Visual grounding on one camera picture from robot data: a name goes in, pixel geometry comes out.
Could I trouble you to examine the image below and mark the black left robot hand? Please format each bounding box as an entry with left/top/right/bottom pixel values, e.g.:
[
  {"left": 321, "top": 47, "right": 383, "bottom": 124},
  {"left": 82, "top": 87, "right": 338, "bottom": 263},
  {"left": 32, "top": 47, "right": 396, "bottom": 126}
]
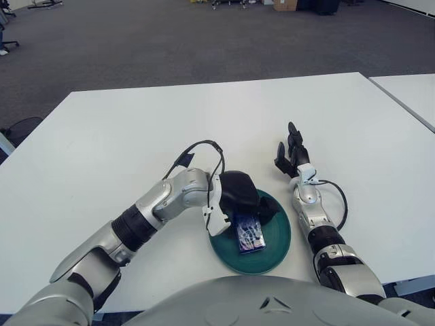
[{"left": 219, "top": 170, "right": 281, "bottom": 227}]

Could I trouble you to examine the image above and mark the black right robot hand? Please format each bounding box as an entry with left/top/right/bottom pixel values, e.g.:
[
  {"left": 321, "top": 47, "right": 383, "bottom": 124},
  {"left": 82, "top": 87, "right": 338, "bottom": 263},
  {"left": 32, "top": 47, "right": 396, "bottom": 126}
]
[{"left": 273, "top": 122, "right": 312, "bottom": 179}]

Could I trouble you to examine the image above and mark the blue gum pack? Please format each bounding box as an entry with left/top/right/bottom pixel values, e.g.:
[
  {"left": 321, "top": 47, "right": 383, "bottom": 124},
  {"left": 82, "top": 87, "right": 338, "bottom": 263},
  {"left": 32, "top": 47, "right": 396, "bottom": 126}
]
[{"left": 235, "top": 213, "right": 266, "bottom": 255}]

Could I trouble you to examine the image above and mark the green round plate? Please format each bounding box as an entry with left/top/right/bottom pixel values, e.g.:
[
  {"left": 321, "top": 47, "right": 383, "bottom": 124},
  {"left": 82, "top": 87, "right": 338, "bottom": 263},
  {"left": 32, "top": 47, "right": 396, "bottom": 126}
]
[{"left": 207, "top": 188, "right": 292, "bottom": 275}]

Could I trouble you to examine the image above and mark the grey robot torso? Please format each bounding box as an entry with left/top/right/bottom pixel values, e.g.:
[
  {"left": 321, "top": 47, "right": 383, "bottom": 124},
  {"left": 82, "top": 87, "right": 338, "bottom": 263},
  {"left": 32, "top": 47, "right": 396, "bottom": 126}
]
[{"left": 125, "top": 274, "right": 419, "bottom": 326}]

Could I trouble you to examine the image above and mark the black cabinet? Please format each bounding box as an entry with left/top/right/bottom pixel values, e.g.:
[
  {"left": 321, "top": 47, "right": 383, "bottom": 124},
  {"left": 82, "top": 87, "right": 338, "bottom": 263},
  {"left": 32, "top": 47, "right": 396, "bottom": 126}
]
[{"left": 297, "top": 0, "right": 341, "bottom": 16}]

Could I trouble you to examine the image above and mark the brown cardboard box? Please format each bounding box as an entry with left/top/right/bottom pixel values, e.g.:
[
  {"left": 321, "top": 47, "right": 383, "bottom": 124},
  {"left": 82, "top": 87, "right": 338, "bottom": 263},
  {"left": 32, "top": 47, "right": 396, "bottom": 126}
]
[{"left": 273, "top": 0, "right": 299, "bottom": 11}]

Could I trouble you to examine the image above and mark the wheeled metal cart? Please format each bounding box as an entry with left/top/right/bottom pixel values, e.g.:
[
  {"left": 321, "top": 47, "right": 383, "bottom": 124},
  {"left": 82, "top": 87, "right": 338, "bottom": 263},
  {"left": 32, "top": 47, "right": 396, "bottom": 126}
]
[{"left": 210, "top": 0, "right": 262, "bottom": 10}]

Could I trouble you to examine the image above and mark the black floor stand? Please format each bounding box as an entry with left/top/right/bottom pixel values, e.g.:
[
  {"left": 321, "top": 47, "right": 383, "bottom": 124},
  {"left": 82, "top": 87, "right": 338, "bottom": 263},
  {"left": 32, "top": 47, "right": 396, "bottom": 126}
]
[{"left": 27, "top": 0, "right": 64, "bottom": 10}]

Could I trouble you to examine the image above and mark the black office chair base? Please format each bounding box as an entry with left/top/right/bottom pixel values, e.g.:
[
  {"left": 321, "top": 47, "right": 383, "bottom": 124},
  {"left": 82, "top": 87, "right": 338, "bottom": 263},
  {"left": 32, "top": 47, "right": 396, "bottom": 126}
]
[{"left": 0, "top": 6, "right": 20, "bottom": 52}]

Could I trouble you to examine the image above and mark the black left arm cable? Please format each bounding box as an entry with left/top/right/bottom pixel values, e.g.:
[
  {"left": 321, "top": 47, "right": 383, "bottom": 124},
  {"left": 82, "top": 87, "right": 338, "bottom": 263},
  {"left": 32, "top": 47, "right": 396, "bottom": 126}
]
[{"left": 162, "top": 139, "right": 227, "bottom": 191}]

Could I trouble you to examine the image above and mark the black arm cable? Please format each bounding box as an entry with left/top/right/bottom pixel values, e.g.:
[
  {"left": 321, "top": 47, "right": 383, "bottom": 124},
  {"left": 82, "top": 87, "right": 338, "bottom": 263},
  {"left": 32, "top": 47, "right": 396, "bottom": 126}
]
[
  {"left": 314, "top": 179, "right": 348, "bottom": 230},
  {"left": 162, "top": 139, "right": 227, "bottom": 191}
]

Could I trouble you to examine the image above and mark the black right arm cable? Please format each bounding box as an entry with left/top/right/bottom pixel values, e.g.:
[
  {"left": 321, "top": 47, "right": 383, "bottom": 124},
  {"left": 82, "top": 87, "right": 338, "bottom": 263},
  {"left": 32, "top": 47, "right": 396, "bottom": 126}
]
[{"left": 314, "top": 179, "right": 348, "bottom": 230}]

